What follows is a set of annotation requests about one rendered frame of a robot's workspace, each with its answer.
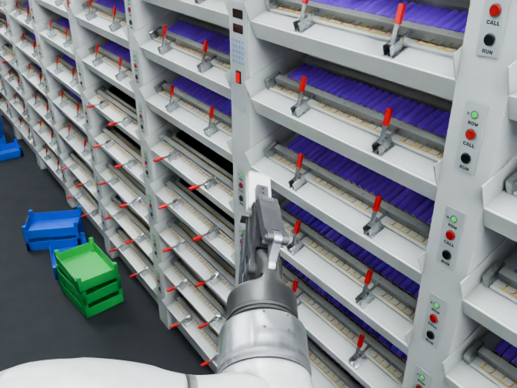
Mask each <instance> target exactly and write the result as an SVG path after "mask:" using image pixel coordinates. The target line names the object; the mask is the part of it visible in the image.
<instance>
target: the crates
mask: <svg viewBox="0 0 517 388"><path fill-rule="evenodd" d="M18 157H23V151H22V147H21V146H19V144H18V143H17V139H14V142H11V143H7V144H6V141H5V131H4V128H3V121H2V115H1V111H0V162H1V161H5V160H8V159H15V158H18ZM28 214H29V216H28V219H27V221H26V224H25V225H24V226H22V231H23V235H24V238H25V244H26V247H27V250H28V251H34V250H42V249H49V250H50V255H51V259H52V268H53V272H54V275H55V280H59V284H60V288H61V291H62V292H63V293H64V294H65V295H66V296H67V297H68V298H69V299H70V300H71V301H72V302H73V304H74V305H75V306H76V307H77V308H78V309H79V311H80V312H81V313H82V314H83V315H84V316H85V318H86V319H88V318H89V317H92V316H94V315H96V314H98V313H100V312H102V311H104V310H106V309H108V308H111V307H113V306H115V305H117V304H119V303H121V302H123V301H124V299H123V293H122V284H121V279H120V275H119V274H118V267H117V263H116V262H112V261H111V260H110V259H109V258H108V257H107V256H106V255H105V254H104V253H103V251H101V249H100V248H99V247H98V246H97V245H96V244H95V243H94V240H93V238H92V237H89V238H88V242H86V238H85V233H84V230H85V226H84V221H83V217H81V216H82V207H81V206H78V207H77V209H76V210H65V211H56V212H37V213H33V211H32V209H30V210H29V211H28Z"/></svg>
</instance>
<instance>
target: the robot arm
mask: <svg viewBox="0 0 517 388"><path fill-rule="evenodd" d="M246 213H247V215H249V216H244V215H242V216H241V219H240V223H244V224H245V229H243V231H242V244H241V254H240V264H239V275H238V285H237V286H236V287H235V288H234V289H233V290H232V291H231V292H230V293H229V295H228V299H227V310H226V322H225V323H224V325H223V326H222V328H221V330H220V332H219V339H218V367H217V373H216V374H212V375H191V374H184V373H176V372H172V371H168V370H164V369H161V368H158V367H156V366H152V365H148V364H144V363H136V362H130V361H124V360H111V359H102V358H88V357H82V358H74V359H57V360H41V361H35V362H30V363H24V364H21V365H18V366H14V367H12V368H9V369H6V370H3V371H1V372H0V388H313V386H312V378H311V376H312V369H311V365H310V363H309V348H308V340H307V332H306V329H305V326H304V325H303V324H302V322H301V321H300V320H299V315H298V307H297V299H296V295H295V293H294V291H293V290H292V289H291V288H290V287H289V286H287V285H286V284H285V283H284V282H283V281H282V277H283V267H282V262H281V260H280V251H279V250H280V248H284V246H287V245H288V244H289V241H290V239H289V235H288V233H287V232H286V231H285V227H284V223H283V220H282V214H281V211H280V207H279V201H278V200H277V199H274V198H272V197H271V183H270V175H267V174H263V173H260V172H253V171H248V175H247V176H246Z"/></svg>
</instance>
